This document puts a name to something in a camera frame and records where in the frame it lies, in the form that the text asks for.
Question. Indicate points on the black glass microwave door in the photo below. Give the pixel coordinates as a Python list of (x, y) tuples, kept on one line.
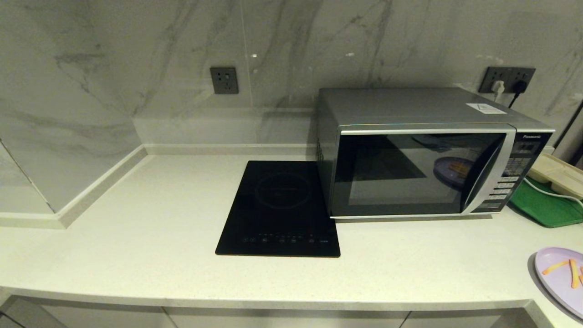
[(410, 175)]

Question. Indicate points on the orange french fry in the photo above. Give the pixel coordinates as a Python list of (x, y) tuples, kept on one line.
[(554, 267), (574, 274)]

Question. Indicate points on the purple plate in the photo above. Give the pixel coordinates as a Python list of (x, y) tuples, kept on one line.
[(558, 282)]

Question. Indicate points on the silver microwave oven body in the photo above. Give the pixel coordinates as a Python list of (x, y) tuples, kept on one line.
[(401, 105)]

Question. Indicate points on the black induction cooktop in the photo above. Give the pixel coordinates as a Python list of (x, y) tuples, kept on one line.
[(278, 209)]

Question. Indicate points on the white sticker label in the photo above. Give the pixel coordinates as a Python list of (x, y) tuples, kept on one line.
[(485, 109)]

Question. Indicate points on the white plug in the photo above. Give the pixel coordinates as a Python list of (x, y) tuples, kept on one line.
[(498, 88)]

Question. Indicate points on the green plastic tray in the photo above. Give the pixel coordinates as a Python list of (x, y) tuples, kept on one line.
[(542, 209)]

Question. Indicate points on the beige power strip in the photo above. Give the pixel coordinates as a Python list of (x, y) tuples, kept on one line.
[(555, 173)]

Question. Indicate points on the grey single wall socket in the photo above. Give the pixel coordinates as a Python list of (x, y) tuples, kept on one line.
[(224, 80)]

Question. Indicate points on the grey double wall socket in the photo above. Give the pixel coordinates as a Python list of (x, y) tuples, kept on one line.
[(505, 74)]

